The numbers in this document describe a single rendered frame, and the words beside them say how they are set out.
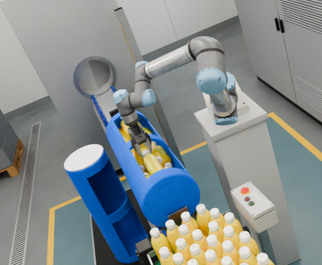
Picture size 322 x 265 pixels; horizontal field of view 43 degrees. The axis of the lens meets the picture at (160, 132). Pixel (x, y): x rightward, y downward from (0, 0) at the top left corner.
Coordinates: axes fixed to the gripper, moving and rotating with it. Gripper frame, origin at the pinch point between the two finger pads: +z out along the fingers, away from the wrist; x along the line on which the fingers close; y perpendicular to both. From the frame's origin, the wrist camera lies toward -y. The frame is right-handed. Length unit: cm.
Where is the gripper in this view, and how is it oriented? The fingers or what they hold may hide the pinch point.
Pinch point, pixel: (146, 153)
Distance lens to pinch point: 204.5
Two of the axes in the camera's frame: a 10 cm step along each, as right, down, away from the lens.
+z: 3.3, 8.0, 4.9
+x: -8.9, 4.4, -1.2
